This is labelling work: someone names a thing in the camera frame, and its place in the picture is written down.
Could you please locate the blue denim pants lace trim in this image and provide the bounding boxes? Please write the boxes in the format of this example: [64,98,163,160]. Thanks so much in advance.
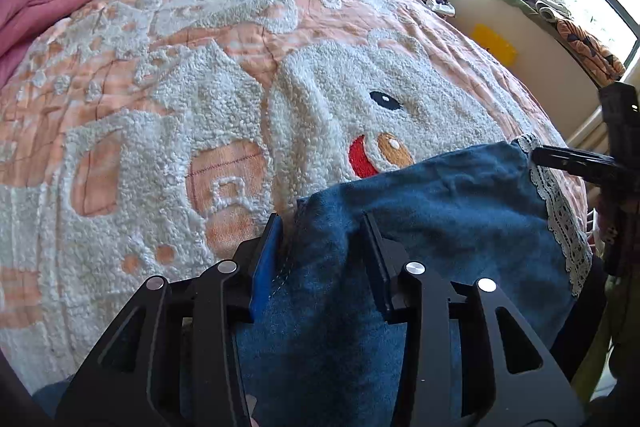
[35,142,595,427]

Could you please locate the yellow plastic bag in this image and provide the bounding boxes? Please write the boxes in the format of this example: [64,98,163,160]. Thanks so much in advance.
[472,24,519,67]

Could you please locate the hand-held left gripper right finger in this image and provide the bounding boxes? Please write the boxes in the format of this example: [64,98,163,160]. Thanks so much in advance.
[361,212,587,427]

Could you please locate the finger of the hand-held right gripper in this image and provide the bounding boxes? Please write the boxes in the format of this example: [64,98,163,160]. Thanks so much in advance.
[531,145,619,186]

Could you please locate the clothes heap on sill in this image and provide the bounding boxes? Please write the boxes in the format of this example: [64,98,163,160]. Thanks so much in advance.
[452,0,627,84]

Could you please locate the peach and white printed blanket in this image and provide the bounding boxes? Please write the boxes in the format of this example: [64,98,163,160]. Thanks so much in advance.
[0,0,591,397]

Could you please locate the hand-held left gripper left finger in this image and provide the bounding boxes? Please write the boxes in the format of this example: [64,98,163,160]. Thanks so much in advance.
[55,213,285,427]

